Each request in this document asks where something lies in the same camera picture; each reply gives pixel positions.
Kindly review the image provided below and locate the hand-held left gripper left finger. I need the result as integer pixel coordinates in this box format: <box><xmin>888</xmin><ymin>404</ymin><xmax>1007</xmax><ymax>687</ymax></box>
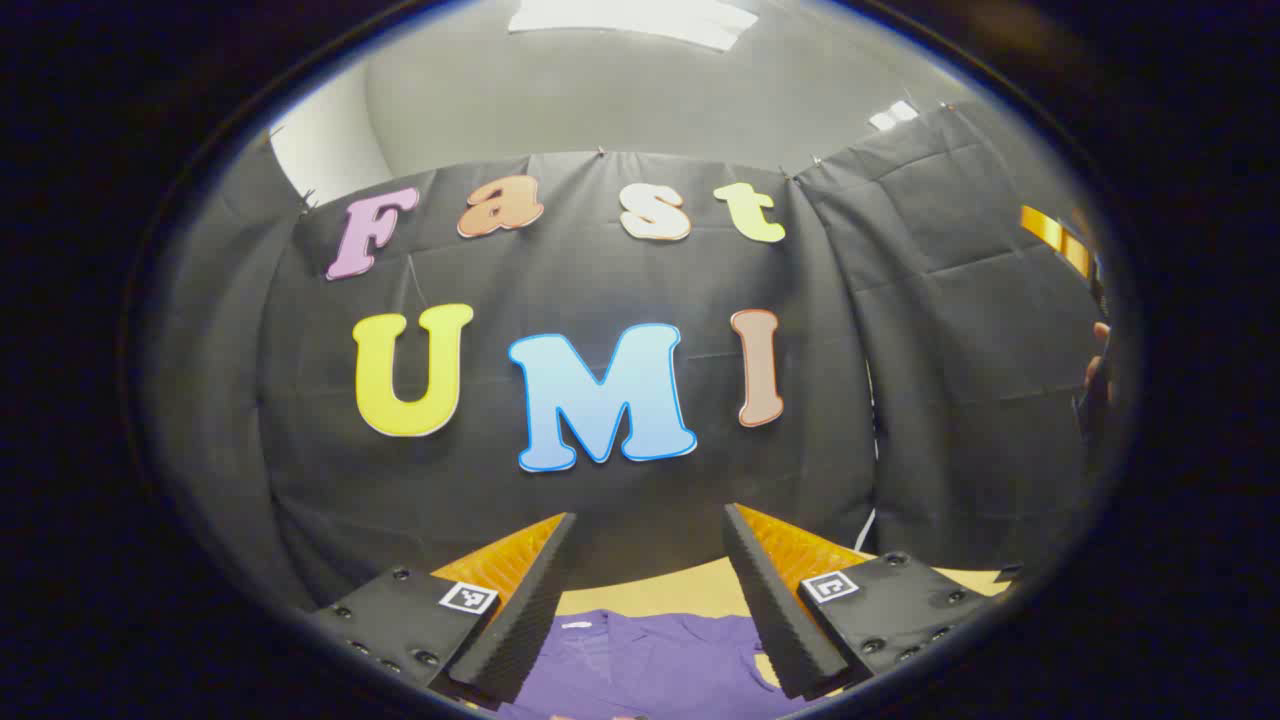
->
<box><xmin>305</xmin><ymin>512</ymin><xmax>579</xmax><ymax>707</ymax></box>

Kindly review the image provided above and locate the large ceiling light panel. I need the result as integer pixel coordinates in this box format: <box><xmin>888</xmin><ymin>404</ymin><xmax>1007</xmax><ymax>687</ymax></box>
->
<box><xmin>508</xmin><ymin>0</ymin><xmax>759</xmax><ymax>53</ymax></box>

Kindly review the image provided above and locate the purple jacket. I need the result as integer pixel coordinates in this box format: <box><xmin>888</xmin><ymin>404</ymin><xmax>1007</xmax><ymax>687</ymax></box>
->
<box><xmin>497</xmin><ymin>610</ymin><xmax>801</xmax><ymax>720</ymax></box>

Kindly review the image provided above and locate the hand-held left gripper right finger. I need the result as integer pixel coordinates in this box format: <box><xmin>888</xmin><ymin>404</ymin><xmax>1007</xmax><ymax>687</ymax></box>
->
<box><xmin>722</xmin><ymin>503</ymin><xmax>1001</xmax><ymax>701</ymax></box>

